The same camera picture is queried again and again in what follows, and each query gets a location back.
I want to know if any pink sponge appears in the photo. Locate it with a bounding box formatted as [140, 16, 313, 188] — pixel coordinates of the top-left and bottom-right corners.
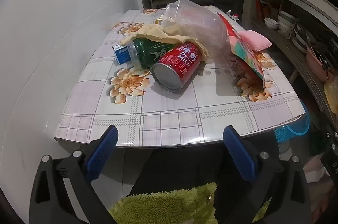
[238, 30, 272, 52]

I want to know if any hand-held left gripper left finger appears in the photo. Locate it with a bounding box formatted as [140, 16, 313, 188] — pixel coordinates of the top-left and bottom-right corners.
[29, 125, 118, 224]

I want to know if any blue plastic wastebasket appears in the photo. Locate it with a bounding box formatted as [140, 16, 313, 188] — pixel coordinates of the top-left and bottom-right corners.
[275, 100, 311, 144]

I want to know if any green drink can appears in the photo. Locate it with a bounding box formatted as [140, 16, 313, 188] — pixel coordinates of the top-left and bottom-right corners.
[127, 38, 176, 71]

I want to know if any red milk can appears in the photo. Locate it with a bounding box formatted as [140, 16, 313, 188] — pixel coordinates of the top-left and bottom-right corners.
[151, 41, 202, 94]

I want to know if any clear plastic container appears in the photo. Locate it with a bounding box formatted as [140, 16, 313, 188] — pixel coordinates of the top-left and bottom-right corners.
[160, 0, 228, 52]

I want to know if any blue white small box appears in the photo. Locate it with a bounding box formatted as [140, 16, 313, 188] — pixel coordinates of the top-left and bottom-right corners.
[113, 44, 131, 64]

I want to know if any stack of white bowls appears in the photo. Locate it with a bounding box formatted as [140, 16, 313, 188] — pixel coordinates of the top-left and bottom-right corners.
[277, 10, 299, 32]

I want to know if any red colourful snack bag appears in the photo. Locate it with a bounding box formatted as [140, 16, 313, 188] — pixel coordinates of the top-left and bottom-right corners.
[217, 12, 266, 90]

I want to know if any white bowl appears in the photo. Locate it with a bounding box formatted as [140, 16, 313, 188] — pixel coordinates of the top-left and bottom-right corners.
[265, 17, 279, 29]

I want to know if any pale yellow cloth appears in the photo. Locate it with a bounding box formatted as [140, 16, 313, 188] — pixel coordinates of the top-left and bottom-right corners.
[120, 24, 209, 57]

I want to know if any green fuzzy garment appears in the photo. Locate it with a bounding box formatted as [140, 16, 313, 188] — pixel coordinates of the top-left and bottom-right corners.
[108, 182, 272, 224]

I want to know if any floral plaid tablecloth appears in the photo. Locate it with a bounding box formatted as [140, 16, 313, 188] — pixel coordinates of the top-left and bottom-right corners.
[53, 9, 307, 148]

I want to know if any pink basin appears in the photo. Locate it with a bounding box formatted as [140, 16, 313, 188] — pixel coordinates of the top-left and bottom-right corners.
[306, 46, 333, 83]

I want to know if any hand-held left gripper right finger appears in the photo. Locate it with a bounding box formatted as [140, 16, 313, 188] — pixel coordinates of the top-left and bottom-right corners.
[222, 125, 312, 224]

